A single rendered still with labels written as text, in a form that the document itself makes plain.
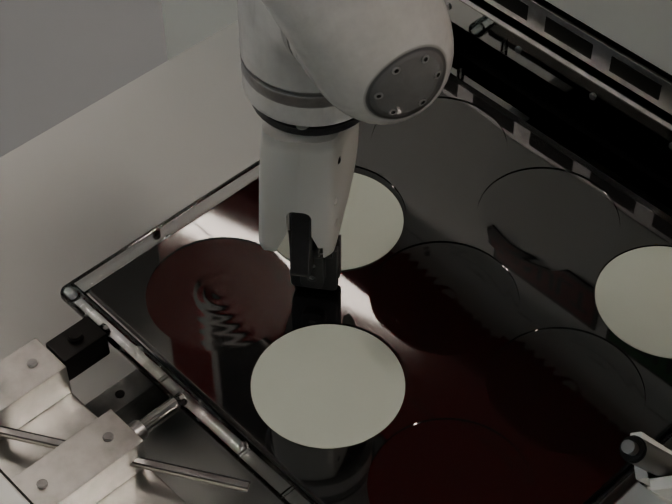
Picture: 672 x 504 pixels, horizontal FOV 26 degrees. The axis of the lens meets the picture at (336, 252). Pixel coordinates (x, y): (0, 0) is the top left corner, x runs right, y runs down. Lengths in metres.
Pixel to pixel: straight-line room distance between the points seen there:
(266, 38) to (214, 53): 0.50
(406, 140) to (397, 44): 0.39
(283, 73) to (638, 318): 0.32
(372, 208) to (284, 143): 0.22
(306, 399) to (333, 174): 0.16
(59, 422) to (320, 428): 0.17
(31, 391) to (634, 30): 0.49
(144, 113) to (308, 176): 0.41
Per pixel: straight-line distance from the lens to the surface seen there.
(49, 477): 0.91
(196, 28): 1.53
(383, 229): 1.03
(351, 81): 0.72
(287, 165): 0.85
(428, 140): 1.10
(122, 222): 1.16
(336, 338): 0.97
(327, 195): 0.86
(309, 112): 0.83
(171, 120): 1.24
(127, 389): 1.02
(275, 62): 0.81
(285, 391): 0.94
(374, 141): 1.10
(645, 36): 1.06
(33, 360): 0.96
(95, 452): 0.92
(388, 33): 0.71
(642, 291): 1.02
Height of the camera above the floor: 1.65
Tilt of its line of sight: 48 degrees down
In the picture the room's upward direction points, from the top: straight up
